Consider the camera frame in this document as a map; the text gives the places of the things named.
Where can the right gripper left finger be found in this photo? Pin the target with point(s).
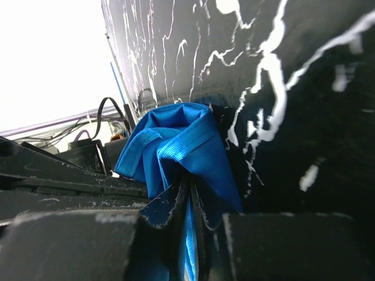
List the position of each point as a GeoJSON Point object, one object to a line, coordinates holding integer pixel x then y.
{"type": "Point", "coordinates": [88, 248]}

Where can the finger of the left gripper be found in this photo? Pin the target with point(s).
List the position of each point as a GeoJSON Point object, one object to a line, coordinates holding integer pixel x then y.
{"type": "Point", "coordinates": [33, 181]}

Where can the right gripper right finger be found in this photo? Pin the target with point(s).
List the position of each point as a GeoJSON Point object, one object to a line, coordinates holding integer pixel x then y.
{"type": "Point", "coordinates": [274, 246]}

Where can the blue cloth napkin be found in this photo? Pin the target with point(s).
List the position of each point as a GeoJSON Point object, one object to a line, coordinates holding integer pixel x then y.
{"type": "Point", "coordinates": [177, 151]}

